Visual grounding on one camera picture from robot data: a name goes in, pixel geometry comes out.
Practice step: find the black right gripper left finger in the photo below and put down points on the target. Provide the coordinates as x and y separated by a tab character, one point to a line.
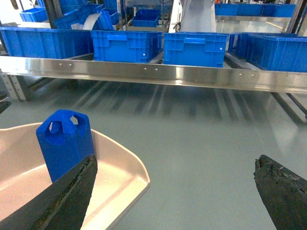
61	206

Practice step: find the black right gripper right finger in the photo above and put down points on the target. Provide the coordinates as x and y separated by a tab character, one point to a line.
283	193

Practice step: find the beige plastic dustpan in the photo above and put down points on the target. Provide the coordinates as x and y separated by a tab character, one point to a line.
120	181

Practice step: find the blue plastic jug part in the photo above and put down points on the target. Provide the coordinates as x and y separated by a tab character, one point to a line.
65	139

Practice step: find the blue crate far right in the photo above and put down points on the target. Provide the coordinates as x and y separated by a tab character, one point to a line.
271	51

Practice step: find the blue crate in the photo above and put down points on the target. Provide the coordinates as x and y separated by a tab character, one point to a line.
46	43
195	49
271	51
126	46

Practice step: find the blue crate centre right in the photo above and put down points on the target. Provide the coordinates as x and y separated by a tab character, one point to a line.
195	49

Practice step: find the blue crate far left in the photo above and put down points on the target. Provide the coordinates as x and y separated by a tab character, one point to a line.
46	43

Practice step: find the blue crate centre left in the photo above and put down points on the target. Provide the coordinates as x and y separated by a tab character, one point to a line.
126	46

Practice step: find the stainless steel shelf rail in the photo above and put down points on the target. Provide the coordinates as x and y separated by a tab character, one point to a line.
222	78

